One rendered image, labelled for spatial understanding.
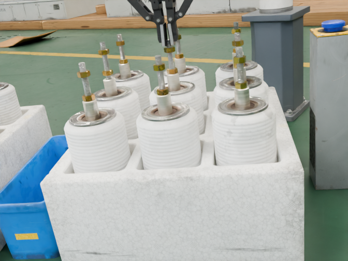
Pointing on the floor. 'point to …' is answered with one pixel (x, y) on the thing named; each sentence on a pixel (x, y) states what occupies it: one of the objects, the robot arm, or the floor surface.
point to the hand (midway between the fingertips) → (167, 33)
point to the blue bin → (31, 205)
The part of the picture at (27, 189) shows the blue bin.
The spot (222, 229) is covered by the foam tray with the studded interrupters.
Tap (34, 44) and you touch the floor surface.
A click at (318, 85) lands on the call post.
